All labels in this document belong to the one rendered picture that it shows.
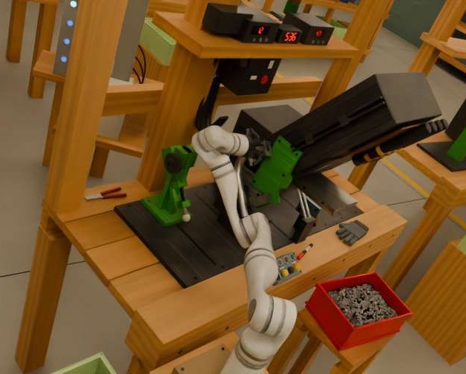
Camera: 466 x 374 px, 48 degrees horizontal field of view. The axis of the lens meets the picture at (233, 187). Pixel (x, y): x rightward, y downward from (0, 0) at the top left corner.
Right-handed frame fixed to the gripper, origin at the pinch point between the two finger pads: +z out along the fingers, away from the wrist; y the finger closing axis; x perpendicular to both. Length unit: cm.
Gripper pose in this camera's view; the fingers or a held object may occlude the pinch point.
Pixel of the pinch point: (262, 149)
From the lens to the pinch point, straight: 187.2
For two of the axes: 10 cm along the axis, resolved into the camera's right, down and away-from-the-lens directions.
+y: -0.9, -9.9, 1.1
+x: -8.1, 1.4, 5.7
